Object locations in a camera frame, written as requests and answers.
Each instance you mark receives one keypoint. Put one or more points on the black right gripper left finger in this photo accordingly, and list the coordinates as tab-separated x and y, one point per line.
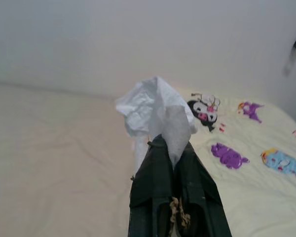
148	177

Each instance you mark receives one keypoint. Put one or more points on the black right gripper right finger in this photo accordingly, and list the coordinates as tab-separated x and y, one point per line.
199	187

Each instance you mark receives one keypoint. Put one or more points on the white tissue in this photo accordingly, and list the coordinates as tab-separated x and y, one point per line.
148	106

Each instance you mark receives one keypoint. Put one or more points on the cream cartoon print blanket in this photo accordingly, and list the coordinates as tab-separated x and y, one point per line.
249	197

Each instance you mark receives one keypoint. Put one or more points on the mattress with cream sheet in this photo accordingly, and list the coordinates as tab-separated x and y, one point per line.
51	160

